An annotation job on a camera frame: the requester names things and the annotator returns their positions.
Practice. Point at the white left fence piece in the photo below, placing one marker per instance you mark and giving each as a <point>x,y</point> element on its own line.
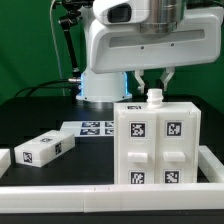
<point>5,161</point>

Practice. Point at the white cabinet door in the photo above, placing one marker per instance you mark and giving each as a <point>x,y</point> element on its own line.
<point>176,150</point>
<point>134,147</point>

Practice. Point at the white fence rail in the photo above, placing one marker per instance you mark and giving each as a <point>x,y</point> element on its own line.
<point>109,198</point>
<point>210,165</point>

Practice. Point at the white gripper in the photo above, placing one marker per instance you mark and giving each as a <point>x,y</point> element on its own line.
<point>128,35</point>

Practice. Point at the white cabinet body box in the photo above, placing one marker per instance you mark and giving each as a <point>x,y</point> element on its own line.
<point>155,103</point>

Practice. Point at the white right fence rail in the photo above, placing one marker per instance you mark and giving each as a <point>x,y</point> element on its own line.
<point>210,165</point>

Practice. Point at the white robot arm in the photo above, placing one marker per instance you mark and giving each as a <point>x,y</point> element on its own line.
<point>104,87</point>

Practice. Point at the white front fence rail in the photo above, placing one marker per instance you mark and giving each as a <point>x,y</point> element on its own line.
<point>109,198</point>

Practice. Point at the white cabinet top block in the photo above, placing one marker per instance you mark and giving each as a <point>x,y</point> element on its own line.
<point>43,149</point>

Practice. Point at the white marker base plate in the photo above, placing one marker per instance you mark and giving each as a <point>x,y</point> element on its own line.
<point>89,128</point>

